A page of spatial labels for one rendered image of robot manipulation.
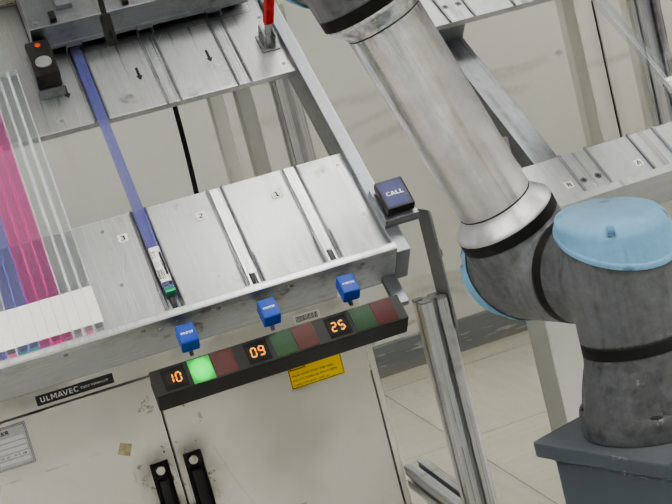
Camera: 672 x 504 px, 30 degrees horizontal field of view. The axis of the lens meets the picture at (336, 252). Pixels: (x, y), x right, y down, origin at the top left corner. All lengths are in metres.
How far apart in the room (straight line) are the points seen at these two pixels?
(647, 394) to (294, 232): 0.61
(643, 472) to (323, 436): 0.85
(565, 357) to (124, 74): 0.78
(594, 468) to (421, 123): 0.40
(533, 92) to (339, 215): 2.24
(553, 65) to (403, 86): 2.66
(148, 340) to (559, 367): 0.62
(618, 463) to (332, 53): 2.55
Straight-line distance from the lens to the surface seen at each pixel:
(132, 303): 1.65
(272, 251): 1.68
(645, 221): 1.27
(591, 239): 1.26
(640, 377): 1.29
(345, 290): 1.63
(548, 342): 1.87
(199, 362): 1.60
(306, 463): 2.03
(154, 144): 3.58
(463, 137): 1.31
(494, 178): 1.33
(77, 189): 3.56
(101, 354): 1.62
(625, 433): 1.29
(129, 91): 1.90
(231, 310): 1.63
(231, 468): 2.00
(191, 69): 1.92
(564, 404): 1.90
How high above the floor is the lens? 1.01
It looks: 9 degrees down
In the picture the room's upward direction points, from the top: 14 degrees counter-clockwise
